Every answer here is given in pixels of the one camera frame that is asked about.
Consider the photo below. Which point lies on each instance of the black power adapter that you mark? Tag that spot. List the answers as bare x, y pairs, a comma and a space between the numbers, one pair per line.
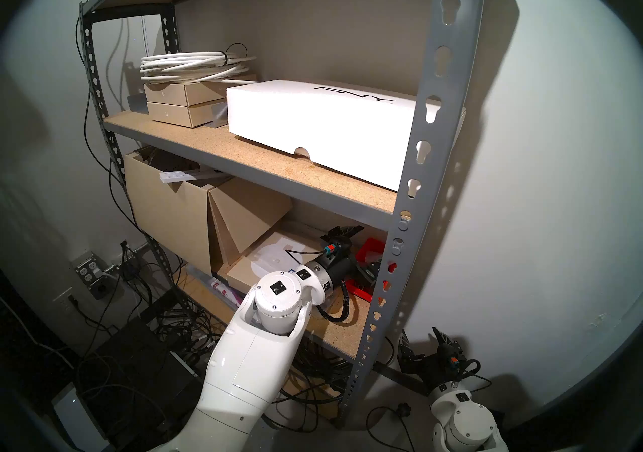
131, 267

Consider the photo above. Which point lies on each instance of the small brown cardboard box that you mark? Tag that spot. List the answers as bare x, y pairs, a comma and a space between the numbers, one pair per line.
171, 94
173, 114

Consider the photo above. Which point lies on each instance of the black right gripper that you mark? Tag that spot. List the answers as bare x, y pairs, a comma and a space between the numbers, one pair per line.
437, 370

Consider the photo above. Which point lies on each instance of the white tube pink print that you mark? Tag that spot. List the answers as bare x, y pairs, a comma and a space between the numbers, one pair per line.
223, 290

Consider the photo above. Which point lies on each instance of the black box on floor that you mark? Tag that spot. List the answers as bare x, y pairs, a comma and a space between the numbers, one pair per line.
135, 350

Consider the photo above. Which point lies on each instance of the red plastic bin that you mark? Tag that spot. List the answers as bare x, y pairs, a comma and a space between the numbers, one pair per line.
369, 247

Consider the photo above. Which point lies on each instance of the white PNY cardboard box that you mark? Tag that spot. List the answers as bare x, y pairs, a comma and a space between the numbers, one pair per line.
321, 119

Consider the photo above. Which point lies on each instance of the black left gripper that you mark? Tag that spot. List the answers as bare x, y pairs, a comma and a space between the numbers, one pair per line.
339, 265

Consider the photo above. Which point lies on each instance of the white power strip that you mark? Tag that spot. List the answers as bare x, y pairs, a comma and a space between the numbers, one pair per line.
176, 175

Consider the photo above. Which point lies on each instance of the flat cardboard box white label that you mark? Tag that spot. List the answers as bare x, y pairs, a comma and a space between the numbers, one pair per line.
251, 265

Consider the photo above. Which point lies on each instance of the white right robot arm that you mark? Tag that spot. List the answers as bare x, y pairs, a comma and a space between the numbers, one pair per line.
464, 423

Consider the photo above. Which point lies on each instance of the metal wall outlet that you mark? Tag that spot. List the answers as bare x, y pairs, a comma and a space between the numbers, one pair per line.
86, 270

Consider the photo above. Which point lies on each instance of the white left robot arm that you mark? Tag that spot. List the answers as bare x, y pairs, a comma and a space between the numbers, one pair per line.
251, 355

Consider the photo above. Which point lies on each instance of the white box device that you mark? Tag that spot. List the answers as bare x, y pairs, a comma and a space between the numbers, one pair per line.
75, 418

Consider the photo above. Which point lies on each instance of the grey metal rack shelf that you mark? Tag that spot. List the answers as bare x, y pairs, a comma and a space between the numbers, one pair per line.
437, 104

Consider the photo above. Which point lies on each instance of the large open cardboard box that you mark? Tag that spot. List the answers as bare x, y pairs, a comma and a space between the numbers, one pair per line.
166, 210

